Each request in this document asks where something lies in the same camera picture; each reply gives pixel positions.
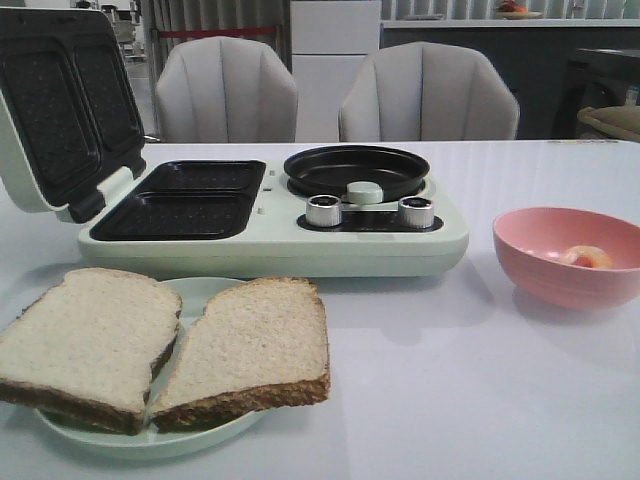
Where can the white bread slice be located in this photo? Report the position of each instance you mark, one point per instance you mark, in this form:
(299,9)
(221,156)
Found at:
(90,347)
(259,345)

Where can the pink plastic bowl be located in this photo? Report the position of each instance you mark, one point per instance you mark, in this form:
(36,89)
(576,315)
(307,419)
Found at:
(529,241)

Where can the orange cooked shrimp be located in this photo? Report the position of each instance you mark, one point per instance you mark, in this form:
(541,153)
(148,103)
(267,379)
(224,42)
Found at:
(586,256)

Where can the mint green breakfast maker lid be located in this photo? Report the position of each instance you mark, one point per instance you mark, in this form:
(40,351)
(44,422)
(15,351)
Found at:
(69,120)

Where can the mint green breakfast maker base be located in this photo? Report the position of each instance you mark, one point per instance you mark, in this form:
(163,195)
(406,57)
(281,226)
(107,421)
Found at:
(238,218)

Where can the left silver control knob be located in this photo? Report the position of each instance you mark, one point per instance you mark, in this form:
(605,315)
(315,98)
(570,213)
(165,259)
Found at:
(323,211)

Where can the silver control knob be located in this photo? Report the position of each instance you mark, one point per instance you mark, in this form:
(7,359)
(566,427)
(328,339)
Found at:
(416,212)
(323,211)

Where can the black round frying pan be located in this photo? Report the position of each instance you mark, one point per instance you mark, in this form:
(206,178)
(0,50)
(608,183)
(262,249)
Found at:
(329,169)

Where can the right silver control knob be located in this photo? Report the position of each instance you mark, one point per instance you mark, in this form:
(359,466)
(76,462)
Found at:
(416,212)

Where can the right grey upholstered chair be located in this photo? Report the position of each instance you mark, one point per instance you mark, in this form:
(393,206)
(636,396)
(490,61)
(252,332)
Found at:
(425,91)

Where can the grey upholstered chair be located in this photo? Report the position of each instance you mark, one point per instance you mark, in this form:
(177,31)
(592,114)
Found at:
(226,90)
(425,91)

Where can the left grey upholstered chair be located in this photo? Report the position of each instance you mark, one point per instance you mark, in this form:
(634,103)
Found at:
(226,90)

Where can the white refrigerator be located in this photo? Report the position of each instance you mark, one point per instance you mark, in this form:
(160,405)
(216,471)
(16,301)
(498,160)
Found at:
(329,40)

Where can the red barrier tape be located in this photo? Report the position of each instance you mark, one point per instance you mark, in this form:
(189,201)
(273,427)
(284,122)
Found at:
(232,32)

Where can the mint green round plate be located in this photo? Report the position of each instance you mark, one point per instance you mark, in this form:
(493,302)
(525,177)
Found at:
(151,443)

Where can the dark counter with white top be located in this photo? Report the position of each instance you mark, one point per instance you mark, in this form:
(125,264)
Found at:
(533,57)

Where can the fruit plate on counter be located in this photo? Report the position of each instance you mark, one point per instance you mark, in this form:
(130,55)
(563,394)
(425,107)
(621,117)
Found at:
(512,10)

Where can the beige cushion at right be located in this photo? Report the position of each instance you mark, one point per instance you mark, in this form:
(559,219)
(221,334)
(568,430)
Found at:
(620,122)

